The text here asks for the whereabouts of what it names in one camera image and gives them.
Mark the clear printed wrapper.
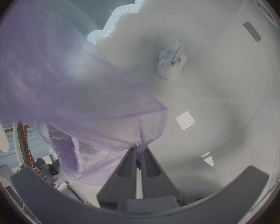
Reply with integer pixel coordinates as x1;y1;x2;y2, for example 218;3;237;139
157;39;188;81

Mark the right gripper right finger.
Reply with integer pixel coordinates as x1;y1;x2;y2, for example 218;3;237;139
137;146;184;203

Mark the purple plastic bag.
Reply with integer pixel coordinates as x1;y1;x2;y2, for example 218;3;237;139
0;0;169;187

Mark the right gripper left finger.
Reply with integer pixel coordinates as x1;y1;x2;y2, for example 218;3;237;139
96;146;137;208

